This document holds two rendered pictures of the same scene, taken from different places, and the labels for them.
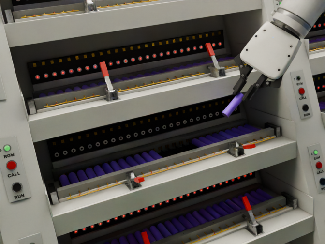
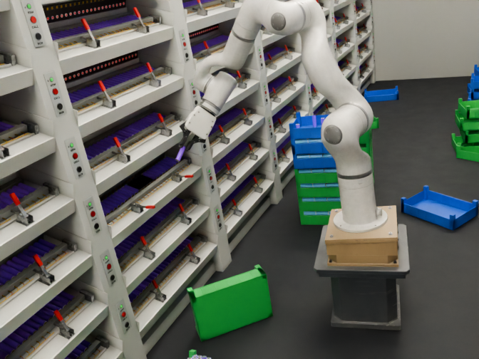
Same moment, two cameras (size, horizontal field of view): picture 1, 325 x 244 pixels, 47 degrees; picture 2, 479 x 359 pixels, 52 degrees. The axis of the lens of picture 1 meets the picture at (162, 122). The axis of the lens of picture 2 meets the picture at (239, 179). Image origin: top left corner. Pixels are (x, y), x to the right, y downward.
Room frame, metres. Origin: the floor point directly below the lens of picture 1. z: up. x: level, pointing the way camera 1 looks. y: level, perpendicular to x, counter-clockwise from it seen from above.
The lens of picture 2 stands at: (-0.64, 0.86, 1.26)
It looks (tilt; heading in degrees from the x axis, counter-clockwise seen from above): 23 degrees down; 319
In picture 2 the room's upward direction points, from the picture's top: 10 degrees counter-clockwise
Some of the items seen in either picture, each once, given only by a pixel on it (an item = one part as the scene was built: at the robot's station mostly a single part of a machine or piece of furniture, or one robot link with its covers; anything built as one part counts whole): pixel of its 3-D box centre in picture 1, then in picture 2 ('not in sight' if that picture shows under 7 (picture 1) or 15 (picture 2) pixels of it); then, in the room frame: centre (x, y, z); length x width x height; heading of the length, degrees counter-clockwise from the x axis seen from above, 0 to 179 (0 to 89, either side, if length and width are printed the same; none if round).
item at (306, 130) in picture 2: not in sight; (323, 123); (0.80, -1.01, 0.52); 0.30 x 0.20 x 0.08; 28
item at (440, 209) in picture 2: not in sight; (438, 206); (0.34, -1.28, 0.04); 0.30 x 0.20 x 0.08; 169
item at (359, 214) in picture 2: not in sight; (357, 196); (0.25, -0.46, 0.48); 0.19 x 0.19 x 0.18
